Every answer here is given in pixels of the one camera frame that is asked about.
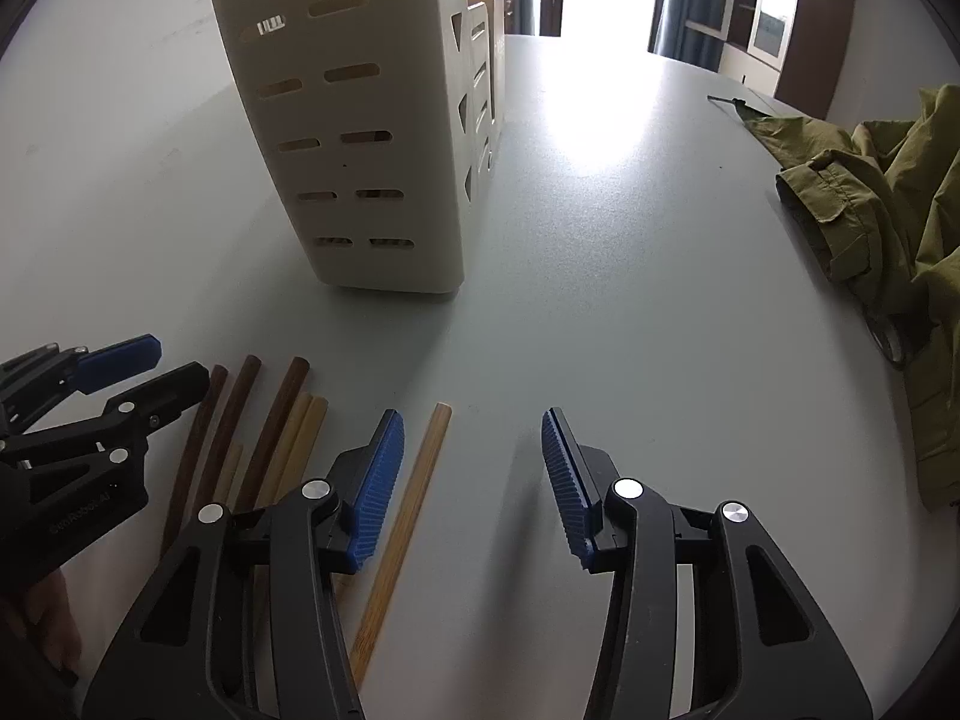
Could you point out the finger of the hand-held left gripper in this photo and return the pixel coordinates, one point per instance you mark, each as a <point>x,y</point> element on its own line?
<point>165,386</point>
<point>120,356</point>

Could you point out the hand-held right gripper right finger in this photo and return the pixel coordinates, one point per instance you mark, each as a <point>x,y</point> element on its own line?
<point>562,487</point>

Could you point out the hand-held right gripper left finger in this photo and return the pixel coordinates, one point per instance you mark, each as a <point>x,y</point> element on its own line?
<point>379,495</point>

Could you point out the cream slotted utensil holder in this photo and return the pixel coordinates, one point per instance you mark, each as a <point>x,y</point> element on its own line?
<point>352,127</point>

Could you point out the person's left hand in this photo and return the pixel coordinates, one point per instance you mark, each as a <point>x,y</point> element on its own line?
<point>45,611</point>

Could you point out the olive green jacket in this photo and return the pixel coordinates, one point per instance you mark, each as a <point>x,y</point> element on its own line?
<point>885,202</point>

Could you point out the grey blue curtain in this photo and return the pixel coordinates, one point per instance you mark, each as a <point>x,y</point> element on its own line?
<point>682,0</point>

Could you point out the white and brown cabinet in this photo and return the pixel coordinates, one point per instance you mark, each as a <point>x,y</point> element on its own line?
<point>769,15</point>

